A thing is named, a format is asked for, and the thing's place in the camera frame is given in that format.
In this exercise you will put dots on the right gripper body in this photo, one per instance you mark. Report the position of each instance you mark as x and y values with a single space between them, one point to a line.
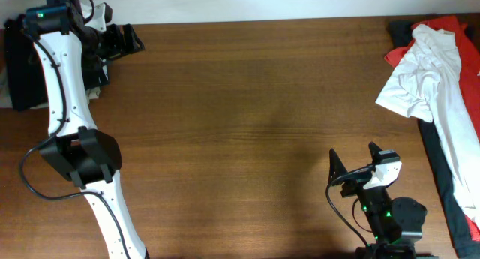
354 183

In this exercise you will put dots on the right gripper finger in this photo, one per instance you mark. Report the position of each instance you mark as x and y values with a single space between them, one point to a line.
337 170
375 151

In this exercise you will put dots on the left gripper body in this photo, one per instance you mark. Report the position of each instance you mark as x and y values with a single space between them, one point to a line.
103 44

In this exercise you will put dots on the black shorts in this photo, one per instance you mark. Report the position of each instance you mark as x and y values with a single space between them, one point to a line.
25 76

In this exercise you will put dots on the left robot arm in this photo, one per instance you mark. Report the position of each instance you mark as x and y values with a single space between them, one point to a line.
70 40

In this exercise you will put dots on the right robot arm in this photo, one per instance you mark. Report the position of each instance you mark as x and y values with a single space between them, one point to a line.
396 224

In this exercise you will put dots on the folded beige shorts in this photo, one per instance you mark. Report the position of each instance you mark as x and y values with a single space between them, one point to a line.
6 98

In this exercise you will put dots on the white garment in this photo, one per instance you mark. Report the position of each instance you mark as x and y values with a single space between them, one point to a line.
426 84

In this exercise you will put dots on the red garment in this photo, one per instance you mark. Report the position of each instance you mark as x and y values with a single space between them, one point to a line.
469 74

